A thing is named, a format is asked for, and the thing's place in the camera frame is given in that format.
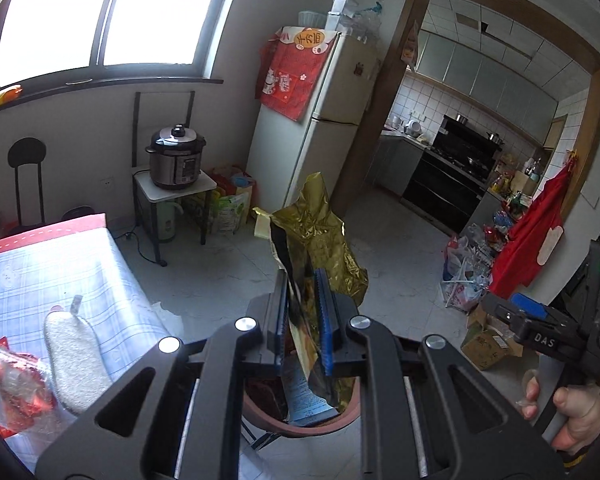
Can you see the small white side table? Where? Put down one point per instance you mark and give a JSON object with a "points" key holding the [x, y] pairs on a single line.
{"points": [[200, 185]]}

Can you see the hanging paper ornament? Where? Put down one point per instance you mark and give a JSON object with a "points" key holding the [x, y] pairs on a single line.
{"points": [[411, 45]]}

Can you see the table with checked cloth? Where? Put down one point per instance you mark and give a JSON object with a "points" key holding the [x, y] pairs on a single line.
{"points": [[40, 275]]}

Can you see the colourful shopping bag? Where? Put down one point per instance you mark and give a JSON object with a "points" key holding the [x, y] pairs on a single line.
{"points": [[235, 180]]}

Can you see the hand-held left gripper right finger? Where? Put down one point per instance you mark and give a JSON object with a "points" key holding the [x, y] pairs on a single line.
{"points": [[326, 320]]}

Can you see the clear bag with red wrappers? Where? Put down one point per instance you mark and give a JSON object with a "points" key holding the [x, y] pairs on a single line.
{"points": [[15, 390]]}

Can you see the white refrigerator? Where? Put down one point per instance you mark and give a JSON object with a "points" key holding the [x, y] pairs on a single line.
{"points": [[290, 160]]}

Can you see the wooden door frame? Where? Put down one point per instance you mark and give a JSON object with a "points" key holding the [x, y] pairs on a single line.
{"points": [[375, 110]]}

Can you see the black range hood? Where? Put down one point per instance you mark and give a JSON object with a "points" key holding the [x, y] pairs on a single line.
{"points": [[467, 132]]}

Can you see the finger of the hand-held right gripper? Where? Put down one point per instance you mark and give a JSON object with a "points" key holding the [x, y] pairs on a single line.
{"points": [[527, 306]]}

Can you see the white electric kettle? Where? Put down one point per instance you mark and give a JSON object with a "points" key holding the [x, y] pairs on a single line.
{"points": [[167, 222], [413, 127]]}

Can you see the gold foil bag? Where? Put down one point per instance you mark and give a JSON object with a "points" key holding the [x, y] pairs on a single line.
{"points": [[325, 240]]}

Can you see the grey kitchen base cabinet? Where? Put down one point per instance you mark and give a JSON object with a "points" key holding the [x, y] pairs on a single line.
{"points": [[395, 165]]}

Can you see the red hanging apron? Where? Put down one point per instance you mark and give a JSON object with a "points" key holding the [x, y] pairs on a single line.
{"points": [[525, 245]]}

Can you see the green white sack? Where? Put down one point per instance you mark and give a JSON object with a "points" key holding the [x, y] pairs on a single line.
{"points": [[230, 212]]}

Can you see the white wall socket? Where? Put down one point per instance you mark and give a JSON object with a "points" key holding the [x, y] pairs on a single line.
{"points": [[107, 182]]}

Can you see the dark framed window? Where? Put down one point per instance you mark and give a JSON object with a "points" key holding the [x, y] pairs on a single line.
{"points": [[55, 10]]}

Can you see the black kitchen stove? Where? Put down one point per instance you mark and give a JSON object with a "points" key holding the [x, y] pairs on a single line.
{"points": [[440, 190]]}

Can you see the pile of plastic bags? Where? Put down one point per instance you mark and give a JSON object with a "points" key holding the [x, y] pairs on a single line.
{"points": [[467, 270]]}

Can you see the fridge magnet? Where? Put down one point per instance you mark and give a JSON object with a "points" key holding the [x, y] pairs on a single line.
{"points": [[359, 70]]}

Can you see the group of condiment bottles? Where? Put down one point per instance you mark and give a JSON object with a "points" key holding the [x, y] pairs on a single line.
{"points": [[512, 185]]}

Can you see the black folding chair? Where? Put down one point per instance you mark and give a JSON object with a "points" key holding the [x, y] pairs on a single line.
{"points": [[260, 442]]}

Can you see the cardboard box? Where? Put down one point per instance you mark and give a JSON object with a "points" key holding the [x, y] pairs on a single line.
{"points": [[487, 345]]}

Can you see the white sponge pad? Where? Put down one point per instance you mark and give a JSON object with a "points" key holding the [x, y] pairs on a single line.
{"points": [[75, 360]]}

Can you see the silver black pressure cooker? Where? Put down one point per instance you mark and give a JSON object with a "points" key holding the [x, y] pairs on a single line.
{"points": [[175, 165]]}

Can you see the yellow packet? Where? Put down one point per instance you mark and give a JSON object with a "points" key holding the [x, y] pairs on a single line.
{"points": [[0, 99]]}

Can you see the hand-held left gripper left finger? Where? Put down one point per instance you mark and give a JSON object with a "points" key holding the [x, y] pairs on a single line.
{"points": [[277, 320]]}

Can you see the red printed cloth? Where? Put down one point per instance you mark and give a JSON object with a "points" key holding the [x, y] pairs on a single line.
{"points": [[290, 80]]}

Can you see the stack of clear plastic containers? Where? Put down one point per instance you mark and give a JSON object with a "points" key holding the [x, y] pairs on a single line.
{"points": [[337, 12]]}

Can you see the person's right hand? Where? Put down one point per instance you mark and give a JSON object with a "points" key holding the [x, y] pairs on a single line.
{"points": [[580, 415]]}

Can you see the red tablecloth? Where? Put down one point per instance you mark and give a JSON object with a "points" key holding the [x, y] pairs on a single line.
{"points": [[55, 230]]}

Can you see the brown plastic bucket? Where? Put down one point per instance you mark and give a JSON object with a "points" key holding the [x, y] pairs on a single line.
{"points": [[262, 402]]}

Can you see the grey wall cabinets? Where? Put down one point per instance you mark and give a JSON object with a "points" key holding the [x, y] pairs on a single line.
{"points": [[480, 75]]}

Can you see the black round-back chair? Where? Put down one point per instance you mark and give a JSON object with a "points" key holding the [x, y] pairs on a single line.
{"points": [[27, 152], [77, 211]]}

